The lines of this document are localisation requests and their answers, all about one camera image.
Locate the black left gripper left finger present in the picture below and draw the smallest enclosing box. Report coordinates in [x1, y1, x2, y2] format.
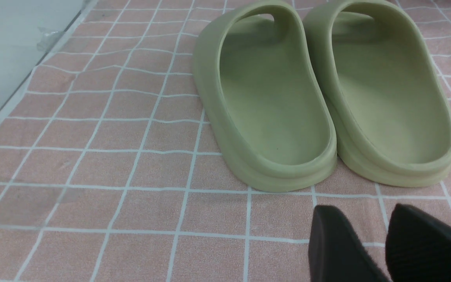
[308, 205, 389, 282]

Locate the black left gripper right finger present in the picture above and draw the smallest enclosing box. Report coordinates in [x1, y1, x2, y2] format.
[385, 203, 451, 282]

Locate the green right foam slipper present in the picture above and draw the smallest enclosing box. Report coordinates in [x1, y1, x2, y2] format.
[303, 0, 451, 187]

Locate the green foam slipper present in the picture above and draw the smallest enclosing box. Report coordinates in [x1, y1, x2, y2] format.
[303, 0, 451, 187]
[193, 0, 337, 193]

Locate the green left foam slipper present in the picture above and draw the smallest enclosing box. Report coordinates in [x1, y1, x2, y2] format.
[193, 0, 337, 193]

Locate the pink checkered floor mat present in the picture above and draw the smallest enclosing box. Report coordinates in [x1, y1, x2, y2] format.
[0, 0, 451, 282]

